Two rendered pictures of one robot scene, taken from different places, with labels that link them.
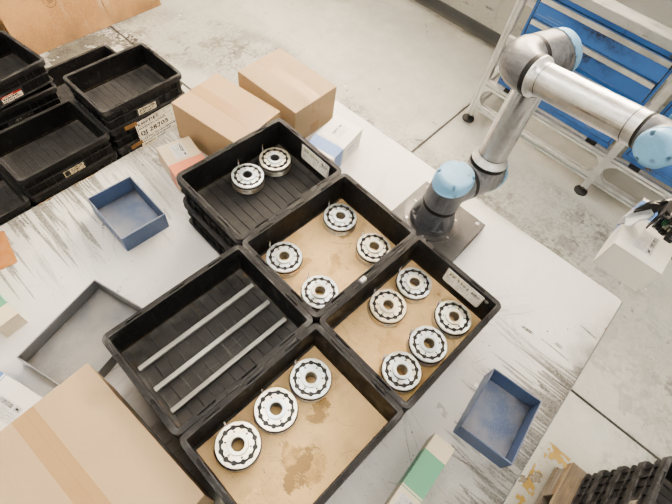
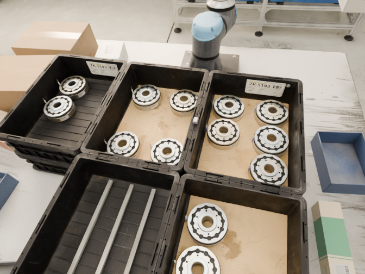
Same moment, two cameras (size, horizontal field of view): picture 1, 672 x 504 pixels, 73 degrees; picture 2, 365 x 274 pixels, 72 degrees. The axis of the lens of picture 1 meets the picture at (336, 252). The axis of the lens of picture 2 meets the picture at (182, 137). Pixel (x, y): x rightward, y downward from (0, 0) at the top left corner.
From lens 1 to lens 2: 0.50 m
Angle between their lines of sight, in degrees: 9
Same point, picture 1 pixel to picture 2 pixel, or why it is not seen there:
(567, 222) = not seen: hidden behind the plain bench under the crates
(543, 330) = (319, 93)
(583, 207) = (265, 41)
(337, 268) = (168, 130)
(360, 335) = (218, 164)
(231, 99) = (15, 65)
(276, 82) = (44, 40)
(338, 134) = (109, 51)
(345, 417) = (255, 235)
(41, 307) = not seen: outside the picture
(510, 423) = (351, 161)
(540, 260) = (284, 57)
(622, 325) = not seen: hidden behind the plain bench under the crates
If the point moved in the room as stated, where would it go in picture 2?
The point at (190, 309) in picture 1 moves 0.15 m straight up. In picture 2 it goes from (69, 233) to (38, 216)
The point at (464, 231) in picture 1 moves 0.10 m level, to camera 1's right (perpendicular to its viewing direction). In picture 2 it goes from (230, 64) to (249, 58)
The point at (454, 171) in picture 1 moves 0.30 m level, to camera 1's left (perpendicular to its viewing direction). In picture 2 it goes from (205, 19) to (129, 41)
